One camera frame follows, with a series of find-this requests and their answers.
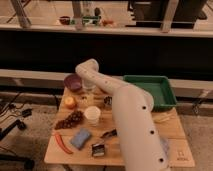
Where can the apple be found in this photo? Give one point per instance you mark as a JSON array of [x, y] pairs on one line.
[[70, 102]]

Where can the black handled spatula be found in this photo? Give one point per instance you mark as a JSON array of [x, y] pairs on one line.
[[109, 134]]

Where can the small black white box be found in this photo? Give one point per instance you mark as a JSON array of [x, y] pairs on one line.
[[98, 150]]

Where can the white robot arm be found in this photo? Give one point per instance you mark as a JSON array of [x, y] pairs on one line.
[[140, 143]]

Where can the bunch of dark grapes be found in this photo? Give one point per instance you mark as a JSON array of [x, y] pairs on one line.
[[71, 121]]

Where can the metal fork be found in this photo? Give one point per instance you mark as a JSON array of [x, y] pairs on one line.
[[95, 97]]

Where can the wooden table board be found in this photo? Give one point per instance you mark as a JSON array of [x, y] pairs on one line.
[[179, 153]]

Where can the banana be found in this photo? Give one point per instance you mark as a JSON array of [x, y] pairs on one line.
[[161, 117]]

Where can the purple bowl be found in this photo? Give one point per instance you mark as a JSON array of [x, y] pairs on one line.
[[73, 82]]

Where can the red chili pepper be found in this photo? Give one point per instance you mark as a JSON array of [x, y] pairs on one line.
[[61, 144]]

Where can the red bowl in background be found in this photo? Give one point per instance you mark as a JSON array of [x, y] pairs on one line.
[[64, 20]]

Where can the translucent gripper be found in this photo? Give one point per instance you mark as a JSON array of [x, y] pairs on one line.
[[89, 88]]

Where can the light blue cloth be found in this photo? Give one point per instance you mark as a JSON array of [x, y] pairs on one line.
[[165, 144]]

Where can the white plastic cup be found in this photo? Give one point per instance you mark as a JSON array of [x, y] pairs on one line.
[[92, 114]]

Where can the small metal cup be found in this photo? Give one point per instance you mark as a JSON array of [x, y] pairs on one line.
[[108, 102]]

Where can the green item in background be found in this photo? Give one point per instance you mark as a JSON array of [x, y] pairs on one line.
[[90, 20]]

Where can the green plastic tray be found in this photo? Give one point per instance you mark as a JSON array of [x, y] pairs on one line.
[[158, 86]]

